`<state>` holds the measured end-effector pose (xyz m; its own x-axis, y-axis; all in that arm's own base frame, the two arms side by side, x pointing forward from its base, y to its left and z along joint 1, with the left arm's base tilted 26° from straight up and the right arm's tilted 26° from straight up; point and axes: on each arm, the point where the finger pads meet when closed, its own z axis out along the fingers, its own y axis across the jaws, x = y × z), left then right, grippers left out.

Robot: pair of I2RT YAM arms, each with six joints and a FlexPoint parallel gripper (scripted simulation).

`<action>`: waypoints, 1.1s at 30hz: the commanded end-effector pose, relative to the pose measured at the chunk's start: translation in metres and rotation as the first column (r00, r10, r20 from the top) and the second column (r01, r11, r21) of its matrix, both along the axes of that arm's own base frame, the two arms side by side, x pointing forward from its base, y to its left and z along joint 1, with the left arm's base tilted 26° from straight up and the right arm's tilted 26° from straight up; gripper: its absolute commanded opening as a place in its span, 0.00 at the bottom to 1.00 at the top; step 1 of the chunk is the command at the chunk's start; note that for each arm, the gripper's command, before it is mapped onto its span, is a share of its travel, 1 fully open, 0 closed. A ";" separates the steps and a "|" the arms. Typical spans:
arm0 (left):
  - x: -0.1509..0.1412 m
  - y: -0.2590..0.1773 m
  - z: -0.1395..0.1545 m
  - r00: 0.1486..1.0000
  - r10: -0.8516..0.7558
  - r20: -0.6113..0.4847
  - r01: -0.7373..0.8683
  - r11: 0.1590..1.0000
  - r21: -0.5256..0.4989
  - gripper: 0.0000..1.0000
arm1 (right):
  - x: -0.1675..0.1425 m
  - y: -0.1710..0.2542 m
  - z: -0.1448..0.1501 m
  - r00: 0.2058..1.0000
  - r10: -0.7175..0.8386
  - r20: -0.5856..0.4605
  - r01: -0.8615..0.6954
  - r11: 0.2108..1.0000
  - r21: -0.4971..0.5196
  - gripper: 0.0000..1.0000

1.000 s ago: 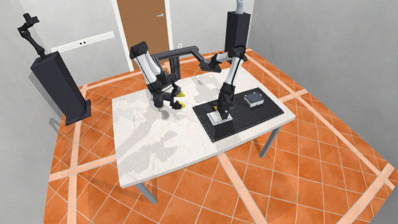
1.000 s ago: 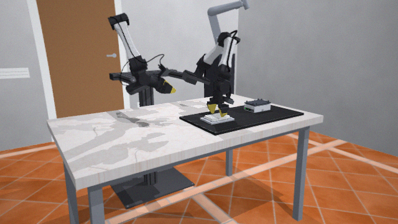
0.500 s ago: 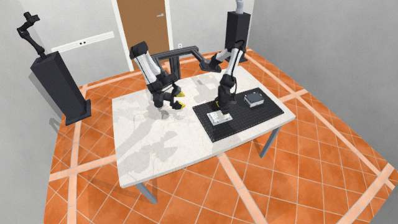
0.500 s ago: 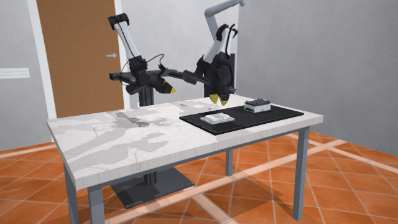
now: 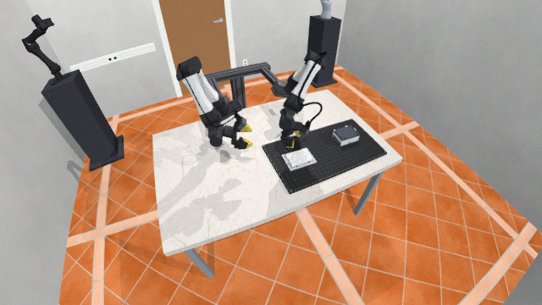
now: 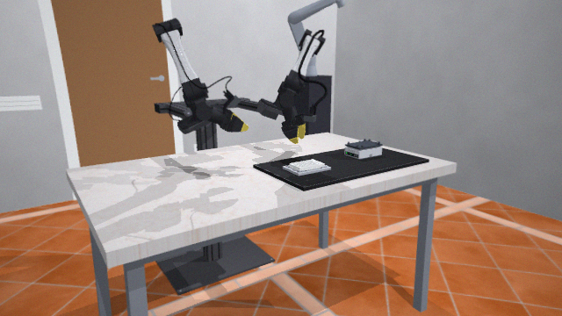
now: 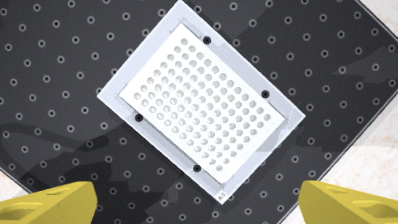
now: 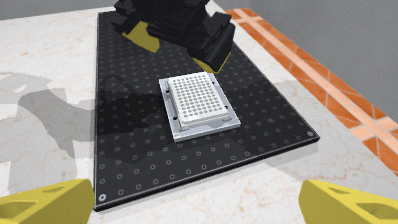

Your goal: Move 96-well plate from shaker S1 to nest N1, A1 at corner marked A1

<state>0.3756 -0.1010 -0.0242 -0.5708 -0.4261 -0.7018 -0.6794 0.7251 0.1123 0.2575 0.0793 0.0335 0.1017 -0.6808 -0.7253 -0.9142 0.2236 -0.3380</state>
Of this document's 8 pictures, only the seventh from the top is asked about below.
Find black perforated breadboard plate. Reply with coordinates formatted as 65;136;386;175
0;0;398;224

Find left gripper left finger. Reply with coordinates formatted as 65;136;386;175
0;181;97;224

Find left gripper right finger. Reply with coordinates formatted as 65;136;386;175
298;181;398;224

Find white well plate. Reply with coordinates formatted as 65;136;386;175
120;24;284;183

